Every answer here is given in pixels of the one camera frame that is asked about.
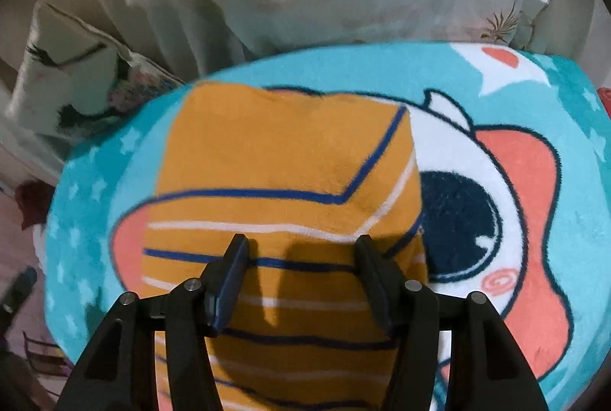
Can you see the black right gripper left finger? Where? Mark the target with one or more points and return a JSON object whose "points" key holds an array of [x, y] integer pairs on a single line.
{"points": [[116, 370]]}

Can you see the orange striped knit sweater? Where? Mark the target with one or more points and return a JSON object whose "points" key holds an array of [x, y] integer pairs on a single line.
{"points": [[302, 177]]}

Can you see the dark red cap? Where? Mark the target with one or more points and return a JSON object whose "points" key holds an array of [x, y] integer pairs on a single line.
{"points": [[34, 199]]}

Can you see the turquoise star cartoon blanket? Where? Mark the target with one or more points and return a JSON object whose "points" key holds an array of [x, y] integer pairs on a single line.
{"points": [[513, 154]]}

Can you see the white crane print pillow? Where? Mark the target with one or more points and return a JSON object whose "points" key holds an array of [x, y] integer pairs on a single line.
{"points": [[76, 81]]}

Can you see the red cloth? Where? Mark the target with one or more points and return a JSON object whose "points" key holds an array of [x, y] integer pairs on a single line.
{"points": [[605, 96]]}

